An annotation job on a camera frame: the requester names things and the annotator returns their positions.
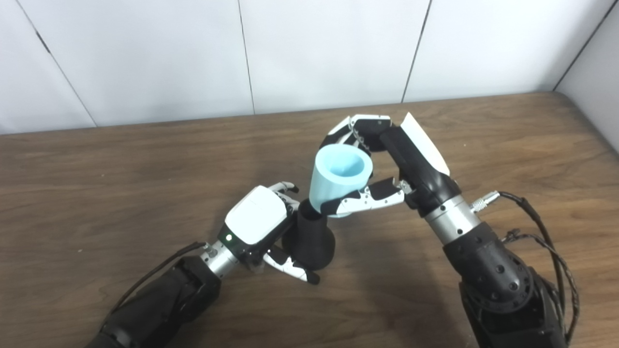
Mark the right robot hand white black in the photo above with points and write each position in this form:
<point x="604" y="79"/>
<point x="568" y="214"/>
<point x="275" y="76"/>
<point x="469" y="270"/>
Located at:
<point x="420" y="164"/>

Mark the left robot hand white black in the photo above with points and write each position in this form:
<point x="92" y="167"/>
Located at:
<point x="254" y="215"/>

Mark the black funnel-shaped nozzle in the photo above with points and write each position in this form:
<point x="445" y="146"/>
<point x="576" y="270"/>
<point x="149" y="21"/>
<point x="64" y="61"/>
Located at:
<point x="312" y="241"/>

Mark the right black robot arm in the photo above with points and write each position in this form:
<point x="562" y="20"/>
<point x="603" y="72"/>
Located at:
<point x="493" y="270"/>

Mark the black wall panel hinge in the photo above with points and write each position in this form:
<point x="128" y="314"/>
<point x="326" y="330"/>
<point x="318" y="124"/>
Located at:
<point x="42" y="42"/>

